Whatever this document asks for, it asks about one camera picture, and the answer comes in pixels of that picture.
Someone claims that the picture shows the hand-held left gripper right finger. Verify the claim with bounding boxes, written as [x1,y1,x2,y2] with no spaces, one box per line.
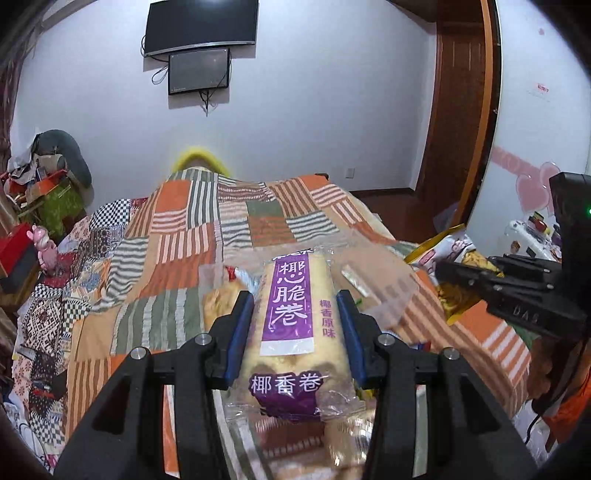
[336,290,539,480]

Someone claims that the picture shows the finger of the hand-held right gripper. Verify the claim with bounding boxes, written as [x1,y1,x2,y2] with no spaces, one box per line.
[436,260,507,303]

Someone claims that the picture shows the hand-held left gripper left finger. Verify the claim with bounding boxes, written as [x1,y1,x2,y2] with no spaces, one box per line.
[53,291,256,480]

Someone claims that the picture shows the yellow chips packet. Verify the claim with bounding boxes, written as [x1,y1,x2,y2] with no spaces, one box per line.
[405,224,506,326]

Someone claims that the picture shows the yellow cracker packet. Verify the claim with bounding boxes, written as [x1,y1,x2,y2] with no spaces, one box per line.
[203,265,252,330]

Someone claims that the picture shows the clear plastic storage box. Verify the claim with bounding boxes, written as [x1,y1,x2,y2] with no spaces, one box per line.
[200,228,420,330]

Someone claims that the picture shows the purple label roll packet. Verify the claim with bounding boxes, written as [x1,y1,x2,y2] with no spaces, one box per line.
[224,247,365,444]

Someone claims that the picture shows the white sticker-covered appliance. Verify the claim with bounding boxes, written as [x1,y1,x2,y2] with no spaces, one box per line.
[505,210,564,264]

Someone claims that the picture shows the translucent purple plastic bag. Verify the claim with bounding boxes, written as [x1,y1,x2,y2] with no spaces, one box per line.
[434,203,463,236]

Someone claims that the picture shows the pink heart door decal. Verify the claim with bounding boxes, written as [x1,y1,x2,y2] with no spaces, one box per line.
[492,145,561,215]

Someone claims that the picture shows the striped patchwork blanket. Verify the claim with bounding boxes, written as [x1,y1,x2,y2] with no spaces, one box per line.
[11,166,532,480]

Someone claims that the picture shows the orange garment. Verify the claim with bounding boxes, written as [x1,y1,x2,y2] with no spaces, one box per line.
[531,342,591,444]

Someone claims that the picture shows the wooden door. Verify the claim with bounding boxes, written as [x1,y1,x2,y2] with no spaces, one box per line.
[418,0,504,232]

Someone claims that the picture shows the yellow foam tube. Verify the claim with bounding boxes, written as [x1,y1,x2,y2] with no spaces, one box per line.
[171,145,232,178]

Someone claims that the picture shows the pink plush toy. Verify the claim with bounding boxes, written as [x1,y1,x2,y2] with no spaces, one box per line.
[28,225,58,271]

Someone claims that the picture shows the green cardboard box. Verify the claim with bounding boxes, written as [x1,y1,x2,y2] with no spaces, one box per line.
[39,182,88,236]

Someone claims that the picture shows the white wardrobe door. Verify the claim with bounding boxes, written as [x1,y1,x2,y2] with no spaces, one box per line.
[462,0,591,259]

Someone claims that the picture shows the red box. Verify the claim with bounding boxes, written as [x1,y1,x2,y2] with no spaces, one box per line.
[0,224,40,282]

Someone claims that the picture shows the pile of household clutter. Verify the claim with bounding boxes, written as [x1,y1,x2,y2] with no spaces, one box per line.
[2,152,70,201]

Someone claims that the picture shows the thin black cable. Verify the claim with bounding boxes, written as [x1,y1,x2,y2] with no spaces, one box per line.
[526,392,555,460]

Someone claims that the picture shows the black monitor cable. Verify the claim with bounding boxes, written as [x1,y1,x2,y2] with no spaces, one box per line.
[198,89,219,119]

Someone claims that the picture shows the large black wall television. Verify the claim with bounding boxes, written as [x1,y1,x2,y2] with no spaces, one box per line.
[143,0,260,58]

